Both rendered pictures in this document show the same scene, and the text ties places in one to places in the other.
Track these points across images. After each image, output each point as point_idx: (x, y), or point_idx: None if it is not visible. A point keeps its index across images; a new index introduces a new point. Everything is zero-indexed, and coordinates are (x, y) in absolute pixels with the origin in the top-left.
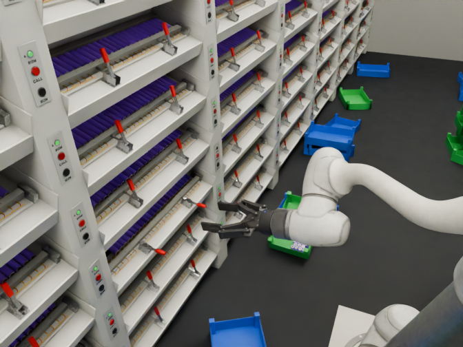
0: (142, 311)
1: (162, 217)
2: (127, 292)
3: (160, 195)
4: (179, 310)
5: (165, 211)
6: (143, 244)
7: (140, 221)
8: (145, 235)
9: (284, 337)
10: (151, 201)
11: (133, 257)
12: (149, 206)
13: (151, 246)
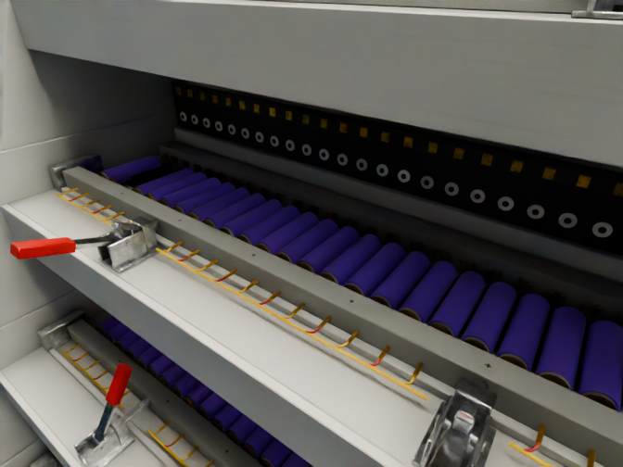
0: (35, 413)
1: (289, 293)
2: (109, 353)
3: (248, 66)
4: None
5: (323, 291)
6: (132, 223)
7: (257, 225)
8: (190, 247)
9: None
10: (172, 12)
11: (108, 231)
12: (179, 59)
13: (113, 243)
